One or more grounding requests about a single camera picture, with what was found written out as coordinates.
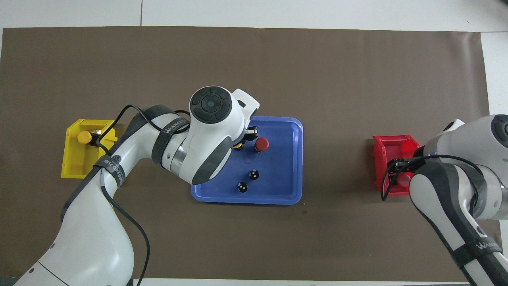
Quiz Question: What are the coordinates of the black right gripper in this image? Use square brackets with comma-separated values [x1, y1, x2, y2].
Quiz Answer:
[392, 157, 423, 175]

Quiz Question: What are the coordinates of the blue plastic tray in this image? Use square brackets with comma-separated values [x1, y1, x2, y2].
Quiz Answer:
[191, 116, 304, 205]

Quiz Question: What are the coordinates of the red plastic bin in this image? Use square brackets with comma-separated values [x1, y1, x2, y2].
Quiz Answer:
[372, 134, 422, 197]

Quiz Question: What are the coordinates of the brown table mat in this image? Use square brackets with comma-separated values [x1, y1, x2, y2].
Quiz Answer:
[0, 26, 493, 282]

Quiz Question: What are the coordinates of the yellow plastic bin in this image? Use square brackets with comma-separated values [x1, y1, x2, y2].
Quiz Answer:
[61, 119, 119, 179]

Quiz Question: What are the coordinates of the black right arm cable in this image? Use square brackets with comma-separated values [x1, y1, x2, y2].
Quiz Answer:
[381, 155, 483, 201]

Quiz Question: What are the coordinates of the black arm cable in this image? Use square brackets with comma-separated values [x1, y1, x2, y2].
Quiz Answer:
[95, 103, 192, 286]
[381, 155, 483, 201]

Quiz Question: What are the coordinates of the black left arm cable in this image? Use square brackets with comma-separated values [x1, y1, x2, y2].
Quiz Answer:
[95, 103, 192, 286]

